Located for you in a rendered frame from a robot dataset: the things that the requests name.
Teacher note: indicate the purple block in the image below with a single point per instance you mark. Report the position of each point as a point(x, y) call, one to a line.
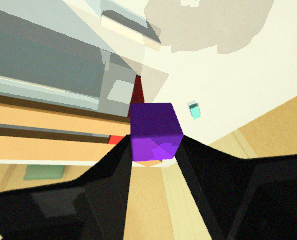
point(155, 131)

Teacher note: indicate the brown rectangular block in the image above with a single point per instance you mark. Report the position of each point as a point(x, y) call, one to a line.
point(149, 163)

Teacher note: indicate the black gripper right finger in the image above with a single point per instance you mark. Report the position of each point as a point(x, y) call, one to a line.
point(223, 185)

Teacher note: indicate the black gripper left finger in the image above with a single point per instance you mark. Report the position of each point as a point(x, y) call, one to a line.
point(98, 197)

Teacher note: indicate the turquoise rectangular bar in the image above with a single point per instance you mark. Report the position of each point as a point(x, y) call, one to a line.
point(195, 111)

